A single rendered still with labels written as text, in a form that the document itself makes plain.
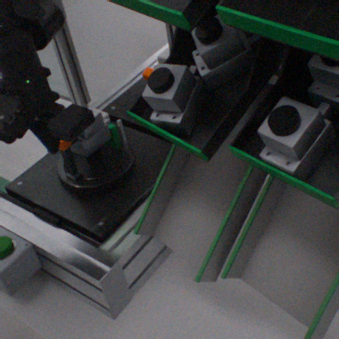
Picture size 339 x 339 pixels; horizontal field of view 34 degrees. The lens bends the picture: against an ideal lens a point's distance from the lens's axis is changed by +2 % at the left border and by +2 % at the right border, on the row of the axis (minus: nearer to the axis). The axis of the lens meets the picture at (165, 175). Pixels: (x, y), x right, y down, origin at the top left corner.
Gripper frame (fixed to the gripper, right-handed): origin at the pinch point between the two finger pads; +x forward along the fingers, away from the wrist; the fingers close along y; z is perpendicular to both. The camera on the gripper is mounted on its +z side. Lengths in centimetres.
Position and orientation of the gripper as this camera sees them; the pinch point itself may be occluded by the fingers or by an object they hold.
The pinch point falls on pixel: (48, 135)
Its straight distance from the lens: 87.8
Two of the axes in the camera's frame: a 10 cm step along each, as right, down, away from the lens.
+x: 1.5, 7.3, 6.6
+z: -6.0, 6.0, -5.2
